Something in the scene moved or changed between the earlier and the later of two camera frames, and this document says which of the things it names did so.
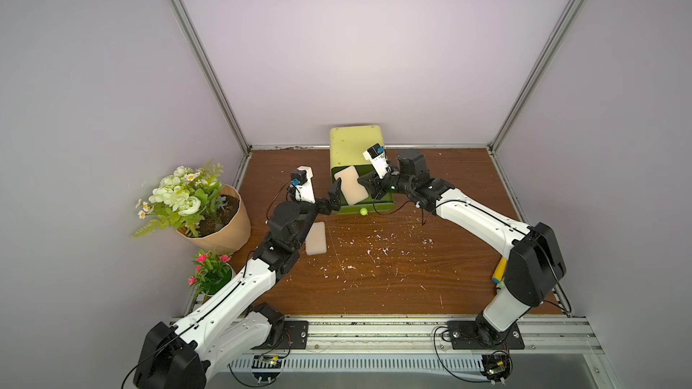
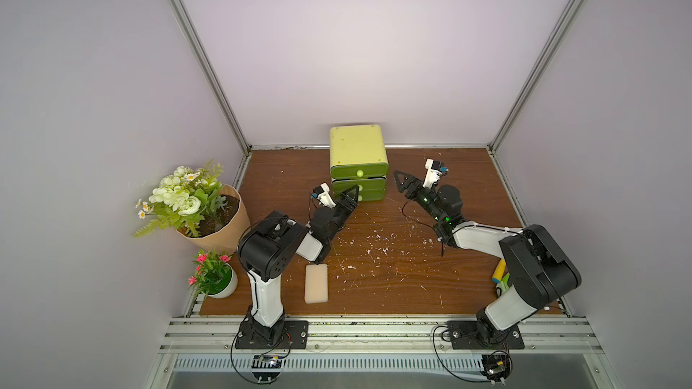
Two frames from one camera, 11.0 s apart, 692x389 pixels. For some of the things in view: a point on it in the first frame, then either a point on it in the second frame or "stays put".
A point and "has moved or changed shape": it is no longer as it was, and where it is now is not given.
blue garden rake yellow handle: [499, 270] stays put
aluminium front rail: [423, 337] stays put
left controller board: [266, 368] stays put
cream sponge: [315, 241] has moved or changed shape
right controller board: [496, 366] stays put
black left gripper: [331, 203] to [347, 212]
